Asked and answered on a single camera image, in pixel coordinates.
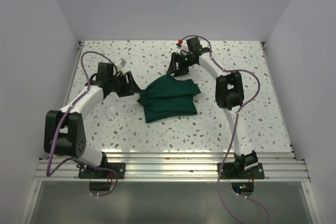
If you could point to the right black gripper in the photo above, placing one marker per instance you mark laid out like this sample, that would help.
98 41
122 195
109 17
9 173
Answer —
181 71

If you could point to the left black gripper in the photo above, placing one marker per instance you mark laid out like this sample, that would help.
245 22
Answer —
129 88

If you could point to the green surgical cloth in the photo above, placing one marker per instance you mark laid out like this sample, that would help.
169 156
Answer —
168 97

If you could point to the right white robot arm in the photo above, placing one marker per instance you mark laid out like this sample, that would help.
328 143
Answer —
229 93

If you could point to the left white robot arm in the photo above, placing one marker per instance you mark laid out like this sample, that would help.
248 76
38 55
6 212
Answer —
64 128

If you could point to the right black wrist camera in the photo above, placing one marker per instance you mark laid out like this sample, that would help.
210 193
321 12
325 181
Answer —
191 45

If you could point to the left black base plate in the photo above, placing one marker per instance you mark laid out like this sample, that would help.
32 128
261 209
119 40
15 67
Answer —
104 171

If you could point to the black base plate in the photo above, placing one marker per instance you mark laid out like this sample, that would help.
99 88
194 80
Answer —
229 171
104 171

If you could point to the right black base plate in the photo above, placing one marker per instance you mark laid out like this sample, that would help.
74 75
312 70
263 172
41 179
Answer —
229 171

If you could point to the aluminium rail frame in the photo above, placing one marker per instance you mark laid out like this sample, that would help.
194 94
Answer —
171 165

